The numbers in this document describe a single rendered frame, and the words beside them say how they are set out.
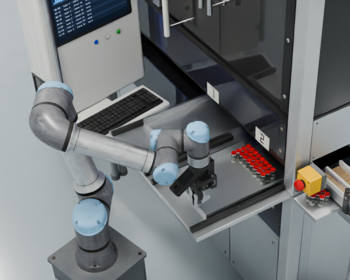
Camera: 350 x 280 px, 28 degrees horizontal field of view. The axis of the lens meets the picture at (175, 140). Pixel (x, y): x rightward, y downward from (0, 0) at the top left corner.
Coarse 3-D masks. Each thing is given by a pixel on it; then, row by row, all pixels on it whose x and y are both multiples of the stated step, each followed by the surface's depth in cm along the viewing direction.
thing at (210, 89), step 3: (207, 84) 282; (210, 84) 280; (207, 87) 283; (210, 87) 280; (207, 90) 284; (210, 90) 281; (216, 90) 277; (207, 93) 285; (210, 93) 283; (216, 93) 278; (210, 96) 284; (216, 96) 278; (216, 99) 280
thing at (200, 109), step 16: (208, 96) 298; (160, 112) 289; (176, 112) 294; (192, 112) 294; (208, 112) 293; (224, 112) 293; (160, 128) 287; (176, 128) 286; (224, 128) 285; (240, 128) 281
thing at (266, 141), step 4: (256, 128) 258; (256, 132) 260; (260, 132) 257; (256, 136) 261; (260, 136) 258; (264, 136) 255; (264, 140) 256; (268, 140) 253; (264, 144) 257; (268, 144) 255; (268, 148) 256
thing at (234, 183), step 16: (240, 144) 273; (224, 160) 270; (224, 176) 263; (240, 176) 263; (208, 192) 257; (224, 192) 256; (240, 192) 256; (256, 192) 252; (208, 208) 251; (224, 208) 247
